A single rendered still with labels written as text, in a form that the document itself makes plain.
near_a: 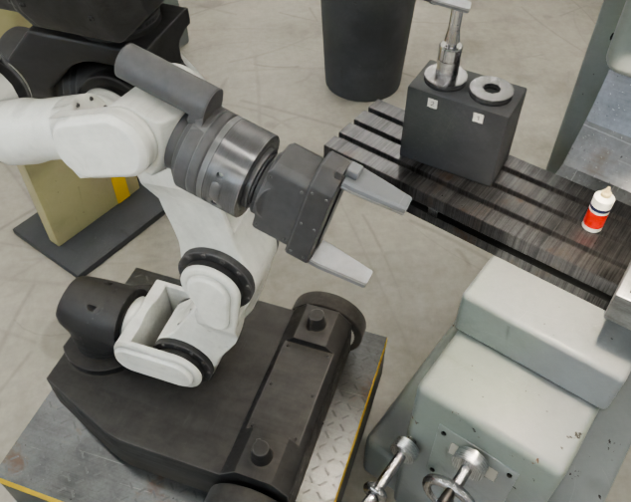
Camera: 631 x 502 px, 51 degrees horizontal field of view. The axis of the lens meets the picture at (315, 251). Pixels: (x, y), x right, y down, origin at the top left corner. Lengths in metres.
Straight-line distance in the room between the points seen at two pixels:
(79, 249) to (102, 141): 2.05
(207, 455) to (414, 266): 1.32
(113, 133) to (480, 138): 0.94
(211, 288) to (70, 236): 1.64
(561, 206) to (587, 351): 0.32
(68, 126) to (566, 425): 1.08
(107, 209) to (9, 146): 2.03
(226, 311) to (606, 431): 1.25
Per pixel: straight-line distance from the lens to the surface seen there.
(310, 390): 1.51
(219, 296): 1.14
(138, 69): 0.63
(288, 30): 3.87
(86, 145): 0.66
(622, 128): 1.69
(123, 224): 2.72
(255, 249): 1.15
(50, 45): 0.99
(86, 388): 1.63
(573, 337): 1.37
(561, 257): 1.39
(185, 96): 0.61
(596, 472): 2.00
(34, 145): 0.75
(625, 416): 2.12
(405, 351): 2.30
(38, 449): 1.79
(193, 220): 1.09
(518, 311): 1.38
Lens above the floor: 1.90
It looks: 48 degrees down
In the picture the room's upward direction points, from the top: straight up
